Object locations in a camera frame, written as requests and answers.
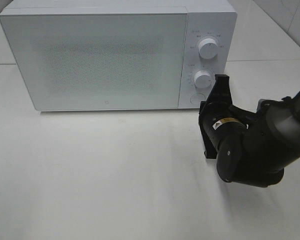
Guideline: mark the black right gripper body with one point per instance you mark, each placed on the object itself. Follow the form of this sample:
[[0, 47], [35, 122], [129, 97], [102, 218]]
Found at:
[[216, 123]]

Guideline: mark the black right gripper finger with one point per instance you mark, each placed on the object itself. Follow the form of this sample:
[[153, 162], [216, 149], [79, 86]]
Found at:
[[221, 86]]

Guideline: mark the white microwave knob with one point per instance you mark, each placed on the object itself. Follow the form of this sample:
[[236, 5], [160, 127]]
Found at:
[[202, 79], [208, 47]]

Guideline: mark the round white door button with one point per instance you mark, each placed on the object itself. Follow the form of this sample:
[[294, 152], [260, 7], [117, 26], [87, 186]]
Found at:
[[197, 98]]

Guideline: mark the white microwave door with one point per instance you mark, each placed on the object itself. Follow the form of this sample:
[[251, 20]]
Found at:
[[99, 62]]

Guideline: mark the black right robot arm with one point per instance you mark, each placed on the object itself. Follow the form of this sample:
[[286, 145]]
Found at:
[[251, 148]]

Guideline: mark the white microwave oven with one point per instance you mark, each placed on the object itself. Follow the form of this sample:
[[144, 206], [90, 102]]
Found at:
[[215, 18]]

